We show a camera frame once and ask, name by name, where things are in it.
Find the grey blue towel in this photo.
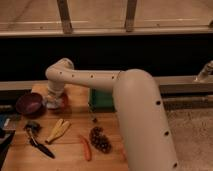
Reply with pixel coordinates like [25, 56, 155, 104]
[45, 96, 62, 109]

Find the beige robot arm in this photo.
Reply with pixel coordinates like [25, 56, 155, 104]
[45, 58, 180, 171]

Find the red bowl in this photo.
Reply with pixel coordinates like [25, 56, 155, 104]
[45, 93, 68, 109]

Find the purple bowl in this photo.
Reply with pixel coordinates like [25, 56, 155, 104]
[15, 93, 43, 115]

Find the yellow banana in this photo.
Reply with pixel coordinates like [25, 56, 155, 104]
[45, 119, 71, 144]

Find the dark round brush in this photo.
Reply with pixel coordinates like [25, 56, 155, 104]
[24, 121, 41, 133]

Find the green plastic tray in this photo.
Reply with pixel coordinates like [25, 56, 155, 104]
[88, 89, 114, 110]

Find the wooden cutting board table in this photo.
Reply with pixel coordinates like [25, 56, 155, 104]
[1, 85, 128, 171]

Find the bunch of dark grapes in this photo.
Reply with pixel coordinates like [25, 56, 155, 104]
[89, 127, 112, 154]

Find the orange carrot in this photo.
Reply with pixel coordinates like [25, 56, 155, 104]
[78, 135, 92, 161]

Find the black handled knife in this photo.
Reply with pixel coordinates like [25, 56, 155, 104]
[27, 129, 55, 159]

